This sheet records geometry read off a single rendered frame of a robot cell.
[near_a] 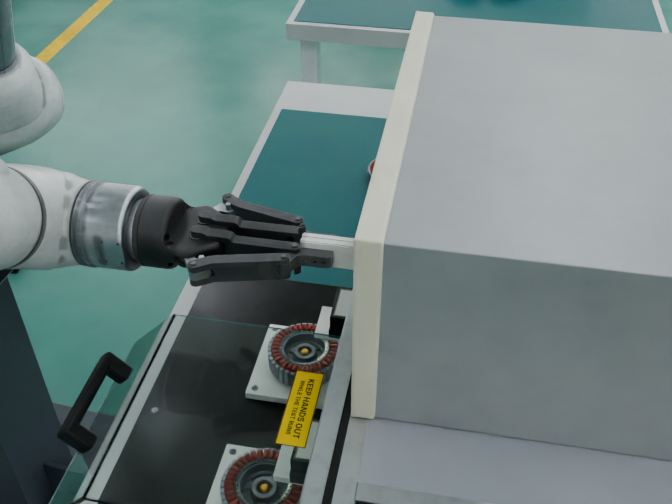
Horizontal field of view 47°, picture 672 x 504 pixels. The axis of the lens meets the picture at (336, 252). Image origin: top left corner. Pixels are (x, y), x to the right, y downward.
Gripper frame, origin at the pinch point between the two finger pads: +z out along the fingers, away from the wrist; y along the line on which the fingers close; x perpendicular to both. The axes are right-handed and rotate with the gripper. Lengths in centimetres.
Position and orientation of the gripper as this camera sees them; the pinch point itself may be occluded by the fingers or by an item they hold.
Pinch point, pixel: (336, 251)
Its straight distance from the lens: 77.6
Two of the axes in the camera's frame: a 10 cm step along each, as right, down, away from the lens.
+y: -1.8, 6.2, -7.6
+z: 9.8, 1.1, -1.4
